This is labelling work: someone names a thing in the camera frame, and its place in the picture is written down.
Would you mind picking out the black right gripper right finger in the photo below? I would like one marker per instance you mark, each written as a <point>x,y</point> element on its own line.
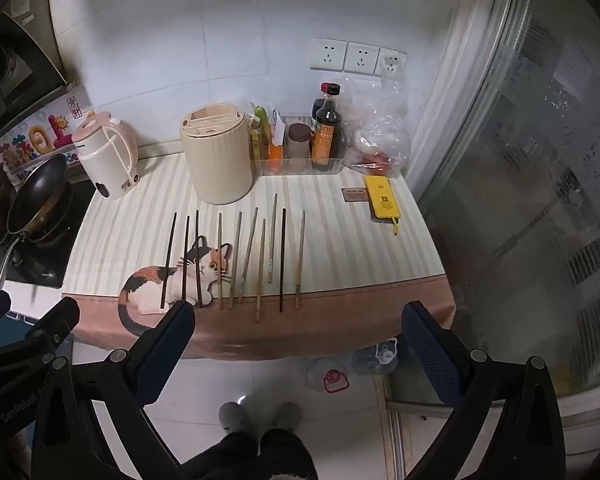
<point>528,441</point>

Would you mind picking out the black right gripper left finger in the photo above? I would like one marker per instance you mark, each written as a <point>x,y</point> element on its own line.
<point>130,380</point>

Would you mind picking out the black chopstick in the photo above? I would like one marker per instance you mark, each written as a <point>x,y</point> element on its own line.
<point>197,261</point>
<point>185,261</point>
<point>166,266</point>

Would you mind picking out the wooden chopstick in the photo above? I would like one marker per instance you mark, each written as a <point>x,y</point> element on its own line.
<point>297,282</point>
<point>233,268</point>
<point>219,240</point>
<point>245,266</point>
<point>257,312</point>
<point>271,239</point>

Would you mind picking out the left gripper of other arm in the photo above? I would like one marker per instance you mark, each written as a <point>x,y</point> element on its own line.
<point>24,366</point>

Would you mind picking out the plastic bottle on floor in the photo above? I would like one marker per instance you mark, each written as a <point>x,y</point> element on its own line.
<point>333,374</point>

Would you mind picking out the black induction cooktop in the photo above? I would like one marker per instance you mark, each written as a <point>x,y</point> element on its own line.
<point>45,263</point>

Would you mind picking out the black wok pan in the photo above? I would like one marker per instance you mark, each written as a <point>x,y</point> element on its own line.
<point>39,205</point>

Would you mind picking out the striped cat table mat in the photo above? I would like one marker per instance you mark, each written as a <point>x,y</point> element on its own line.
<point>356,277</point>

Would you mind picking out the brown card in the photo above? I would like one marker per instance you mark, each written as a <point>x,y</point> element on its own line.
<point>355,195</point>

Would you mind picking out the pink electric kettle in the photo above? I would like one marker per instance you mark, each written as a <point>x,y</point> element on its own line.
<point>108,153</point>

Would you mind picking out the cream utensil holder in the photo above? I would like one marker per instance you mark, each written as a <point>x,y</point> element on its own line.
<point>216,144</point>

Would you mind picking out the clear plastic organizer tray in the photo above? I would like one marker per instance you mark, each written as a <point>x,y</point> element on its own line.
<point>292,166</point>

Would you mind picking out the clear plastic bag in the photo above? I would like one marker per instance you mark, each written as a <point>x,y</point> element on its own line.
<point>375,125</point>

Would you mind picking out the dark soy sauce bottle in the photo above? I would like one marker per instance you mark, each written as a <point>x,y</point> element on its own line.
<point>326,128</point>

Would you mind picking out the brown lid jar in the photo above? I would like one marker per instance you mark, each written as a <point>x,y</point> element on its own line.
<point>298,140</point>

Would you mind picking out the colourful wall sticker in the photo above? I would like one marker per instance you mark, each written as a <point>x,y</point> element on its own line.
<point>43,134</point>

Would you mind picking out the white wall socket right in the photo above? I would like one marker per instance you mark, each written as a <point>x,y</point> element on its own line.
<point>390,63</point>

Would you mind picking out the white wall socket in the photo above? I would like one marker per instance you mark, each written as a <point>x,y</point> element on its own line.
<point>360,59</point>
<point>390,63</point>
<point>327,54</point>

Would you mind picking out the white wall socket middle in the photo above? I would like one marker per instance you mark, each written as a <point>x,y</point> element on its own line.
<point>360,59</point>

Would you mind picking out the white wall socket left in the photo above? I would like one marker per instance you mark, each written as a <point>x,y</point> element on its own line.
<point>327,54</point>

